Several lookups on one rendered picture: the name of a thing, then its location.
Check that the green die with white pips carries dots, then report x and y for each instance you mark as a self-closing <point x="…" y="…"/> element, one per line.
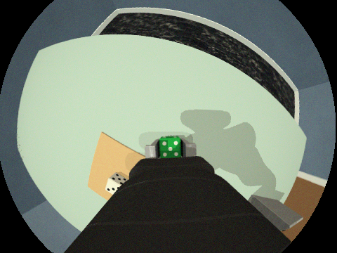
<point x="170" y="146"/>

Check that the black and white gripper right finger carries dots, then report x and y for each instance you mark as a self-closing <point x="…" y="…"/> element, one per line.
<point x="188" y="149"/>

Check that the tan flat mat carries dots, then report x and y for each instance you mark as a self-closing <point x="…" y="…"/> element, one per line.
<point x="110" y="157"/>

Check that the white die with black pips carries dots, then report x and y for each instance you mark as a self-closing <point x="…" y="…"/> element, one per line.
<point x="114" y="182"/>

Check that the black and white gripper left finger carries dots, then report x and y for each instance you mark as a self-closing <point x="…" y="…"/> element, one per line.
<point x="152" y="151"/>

